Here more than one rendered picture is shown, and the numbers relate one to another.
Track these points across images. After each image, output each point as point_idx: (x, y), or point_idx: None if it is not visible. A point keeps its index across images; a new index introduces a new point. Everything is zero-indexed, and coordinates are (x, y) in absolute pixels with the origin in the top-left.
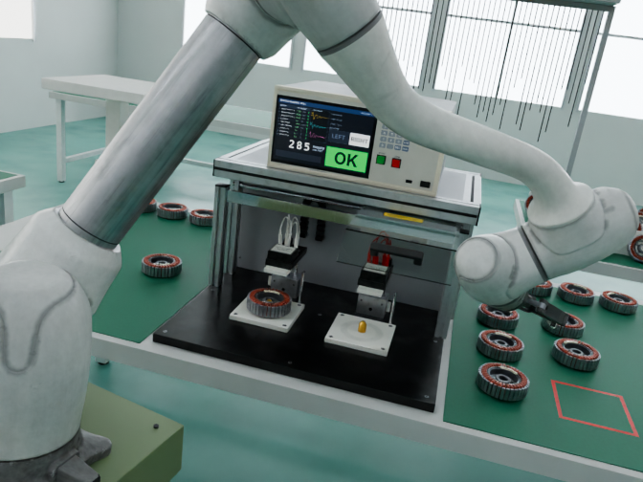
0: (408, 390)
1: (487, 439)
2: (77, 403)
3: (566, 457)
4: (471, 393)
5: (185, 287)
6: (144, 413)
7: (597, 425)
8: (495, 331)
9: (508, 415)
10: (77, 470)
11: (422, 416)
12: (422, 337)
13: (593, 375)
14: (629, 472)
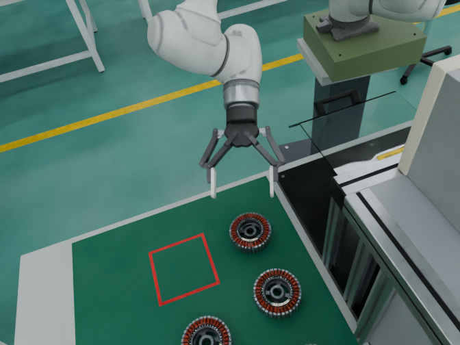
0: (296, 173)
1: (237, 181)
2: (332, 4)
3: (192, 198)
4: (265, 213)
5: None
6: (350, 55)
7: (176, 244)
8: (289, 302)
9: (234, 209)
10: (323, 23)
11: (278, 171)
12: None
13: (185, 328)
14: (156, 210)
